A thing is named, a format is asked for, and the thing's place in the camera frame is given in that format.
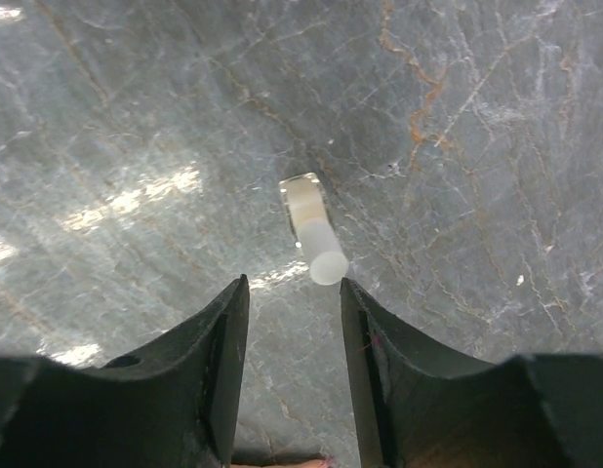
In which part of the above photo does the person's bare hand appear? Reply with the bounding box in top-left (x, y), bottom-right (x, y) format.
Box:
top-left (230, 457), bottom-right (335, 468)

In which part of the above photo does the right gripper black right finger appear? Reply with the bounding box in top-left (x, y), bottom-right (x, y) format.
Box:
top-left (341, 279), bottom-right (603, 467)

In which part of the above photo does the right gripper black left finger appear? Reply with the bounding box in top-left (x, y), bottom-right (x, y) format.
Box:
top-left (0, 277), bottom-right (250, 467)

